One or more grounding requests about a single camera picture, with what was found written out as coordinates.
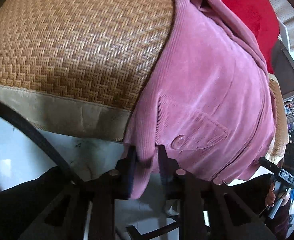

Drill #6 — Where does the red blanket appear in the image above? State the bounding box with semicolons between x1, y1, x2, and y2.
222;0;279;74

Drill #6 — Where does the woven rattan bed mat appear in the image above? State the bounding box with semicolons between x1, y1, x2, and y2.
0;0;289;158

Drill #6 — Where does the pink corduroy jacket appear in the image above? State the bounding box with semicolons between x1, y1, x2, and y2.
124;0;275;199

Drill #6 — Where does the black cable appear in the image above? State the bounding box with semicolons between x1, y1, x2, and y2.
0;97;84;184

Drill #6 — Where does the person's right hand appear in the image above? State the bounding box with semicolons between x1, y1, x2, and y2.
265;183;290;206

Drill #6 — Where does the grey air conditioner unit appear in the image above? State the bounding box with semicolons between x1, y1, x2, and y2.
271;39;294;124

